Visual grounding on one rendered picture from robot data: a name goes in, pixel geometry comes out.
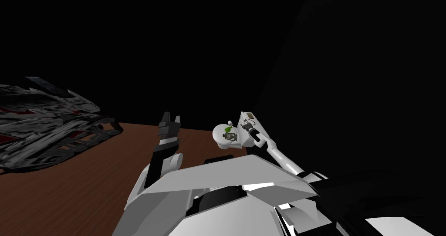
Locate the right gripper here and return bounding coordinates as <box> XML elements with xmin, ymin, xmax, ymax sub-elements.
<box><xmin>238</xmin><ymin>111</ymin><xmax>269</xmax><ymax>148</ymax></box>

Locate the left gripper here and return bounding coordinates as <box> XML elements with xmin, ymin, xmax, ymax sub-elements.
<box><xmin>158</xmin><ymin>111</ymin><xmax>182</xmax><ymax>140</ymax></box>

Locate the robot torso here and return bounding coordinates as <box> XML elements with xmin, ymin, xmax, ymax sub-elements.
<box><xmin>112</xmin><ymin>154</ymin><xmax>446</xmax><ymax>236</ymax></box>

